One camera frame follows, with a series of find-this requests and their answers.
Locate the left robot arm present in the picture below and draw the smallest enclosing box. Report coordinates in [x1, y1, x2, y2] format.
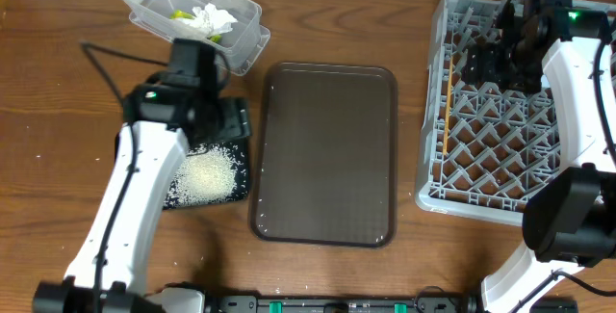
[32, 84, 250, 312]

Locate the grey dishwasher rack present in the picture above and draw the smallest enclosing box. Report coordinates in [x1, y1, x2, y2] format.
[415, 0, 563, 226]

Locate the yellow green snack wrapper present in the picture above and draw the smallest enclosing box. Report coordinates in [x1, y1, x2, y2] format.
[170, 10, 222, 43]

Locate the black plastic bin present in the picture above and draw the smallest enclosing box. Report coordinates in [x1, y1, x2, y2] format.
[105, 122, 250, 214]

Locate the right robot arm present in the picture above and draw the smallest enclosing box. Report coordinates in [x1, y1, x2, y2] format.
[462, 1, 615, 312]

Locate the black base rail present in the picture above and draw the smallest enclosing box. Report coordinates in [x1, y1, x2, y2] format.
[204, 296, 461, 313]

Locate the white tissue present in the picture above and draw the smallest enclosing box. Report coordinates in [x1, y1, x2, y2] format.
[171, 3, 238, 39]

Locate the wooden chopstick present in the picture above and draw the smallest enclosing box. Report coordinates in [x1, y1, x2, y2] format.
[442, 55, 454, 158]

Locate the clear plastic bin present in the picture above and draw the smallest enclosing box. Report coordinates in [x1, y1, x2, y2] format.
[122, 0, 270, 76]

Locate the spilled white rice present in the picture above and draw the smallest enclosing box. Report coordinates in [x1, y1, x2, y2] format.
[164, 140, 250, 210]

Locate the brown serving tray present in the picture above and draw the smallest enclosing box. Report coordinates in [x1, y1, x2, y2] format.
[250, 62, 398, 248]

